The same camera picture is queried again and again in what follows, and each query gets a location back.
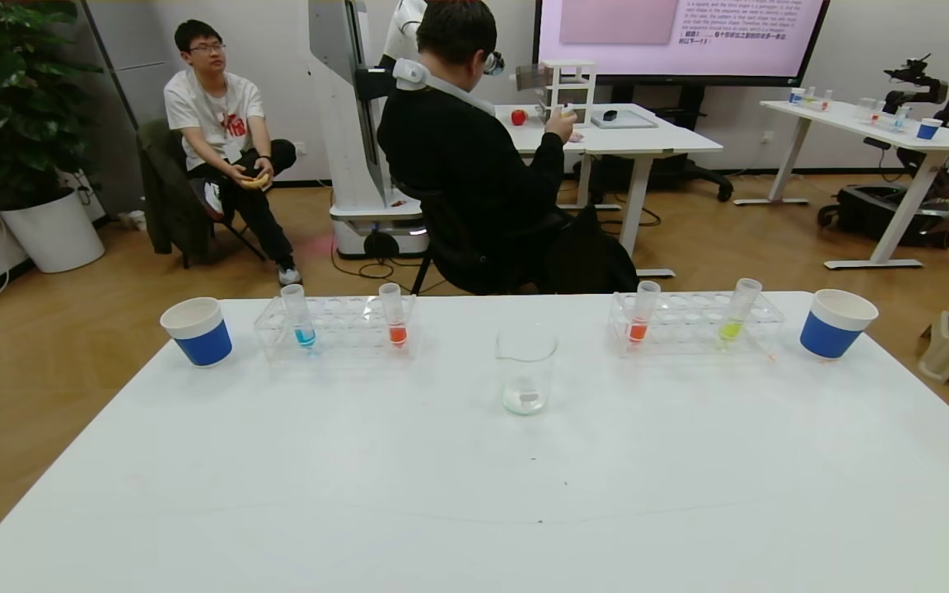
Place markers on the green leafy plant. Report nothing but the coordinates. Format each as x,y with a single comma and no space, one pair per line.
5,99

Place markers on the clear glass beaker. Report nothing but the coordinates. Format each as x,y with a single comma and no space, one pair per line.
525,399

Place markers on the small blue cup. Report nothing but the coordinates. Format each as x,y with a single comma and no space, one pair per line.
797,95
928,130

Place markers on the red apple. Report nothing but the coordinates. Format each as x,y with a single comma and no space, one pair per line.
518,118

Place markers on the white drawer organizer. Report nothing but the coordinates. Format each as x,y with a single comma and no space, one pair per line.
577,82

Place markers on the white plant pot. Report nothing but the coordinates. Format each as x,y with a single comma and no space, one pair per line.
54,235

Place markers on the test tube with orange pigment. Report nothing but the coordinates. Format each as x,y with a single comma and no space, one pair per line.
638,331
397,333

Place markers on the large wall display screen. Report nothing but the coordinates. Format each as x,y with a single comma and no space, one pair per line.
689,59

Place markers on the test tube with blue pigment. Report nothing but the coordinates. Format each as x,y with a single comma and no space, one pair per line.
305,335

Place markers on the blue and white paper cup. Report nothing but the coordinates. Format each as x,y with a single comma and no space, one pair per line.
827,334
204,343

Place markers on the white office desk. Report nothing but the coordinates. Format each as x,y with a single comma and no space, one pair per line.
647,140

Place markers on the black office chair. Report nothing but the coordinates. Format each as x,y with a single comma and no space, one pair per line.
441,251

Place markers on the small yellow object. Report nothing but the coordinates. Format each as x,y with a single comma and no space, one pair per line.
256,181

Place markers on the black screen stand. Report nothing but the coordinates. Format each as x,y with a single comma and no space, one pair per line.
680,169

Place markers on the person in white t-shirt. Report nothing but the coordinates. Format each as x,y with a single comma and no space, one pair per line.
211,107

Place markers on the clear plastic test tube rack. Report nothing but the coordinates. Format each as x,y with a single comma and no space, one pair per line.
689,326
348,331

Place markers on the chair with dark jacket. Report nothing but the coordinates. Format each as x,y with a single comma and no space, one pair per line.
165,189

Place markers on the person in black sweater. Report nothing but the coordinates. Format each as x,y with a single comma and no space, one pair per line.
458,156

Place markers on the black desktop robot arm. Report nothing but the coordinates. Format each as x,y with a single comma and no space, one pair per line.
923,86

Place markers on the white long-legged desk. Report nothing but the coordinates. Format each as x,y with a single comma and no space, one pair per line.
837,115

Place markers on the grey flat tray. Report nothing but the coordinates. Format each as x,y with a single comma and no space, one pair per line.
635,121

